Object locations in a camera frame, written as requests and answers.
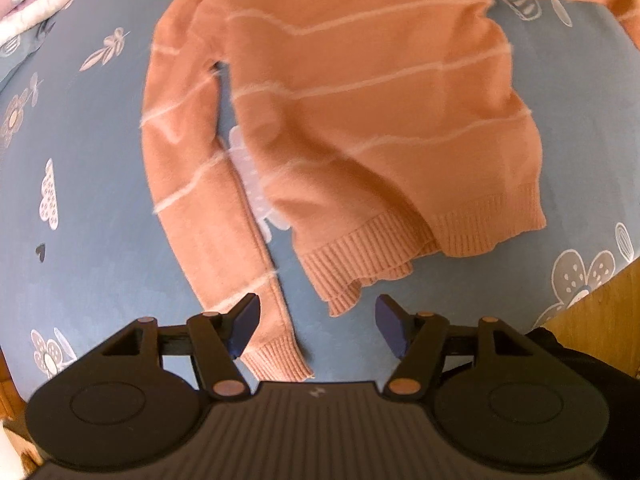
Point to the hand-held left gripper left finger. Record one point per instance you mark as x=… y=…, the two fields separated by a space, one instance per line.
x=244 y=325

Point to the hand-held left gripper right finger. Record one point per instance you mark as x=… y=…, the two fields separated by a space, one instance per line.
x=391 y=325

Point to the orange striped sweater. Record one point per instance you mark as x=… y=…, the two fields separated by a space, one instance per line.
x=350 y=85

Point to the bed with blue floral sheet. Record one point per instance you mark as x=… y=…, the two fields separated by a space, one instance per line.
x=100 y=210

